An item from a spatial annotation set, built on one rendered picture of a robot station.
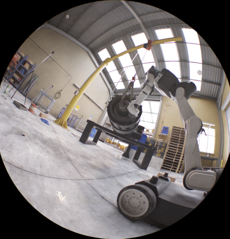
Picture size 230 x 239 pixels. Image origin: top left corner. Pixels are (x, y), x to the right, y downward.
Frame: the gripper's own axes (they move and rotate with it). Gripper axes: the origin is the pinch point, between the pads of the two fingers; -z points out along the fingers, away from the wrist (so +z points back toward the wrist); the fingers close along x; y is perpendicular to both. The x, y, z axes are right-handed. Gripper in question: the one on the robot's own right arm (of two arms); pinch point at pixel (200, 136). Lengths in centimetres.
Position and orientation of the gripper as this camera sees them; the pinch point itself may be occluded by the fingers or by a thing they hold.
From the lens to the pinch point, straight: 93.9
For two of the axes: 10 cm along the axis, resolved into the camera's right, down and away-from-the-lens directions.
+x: -5.4, 5.3, 6.6
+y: -8.4, -3.4, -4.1
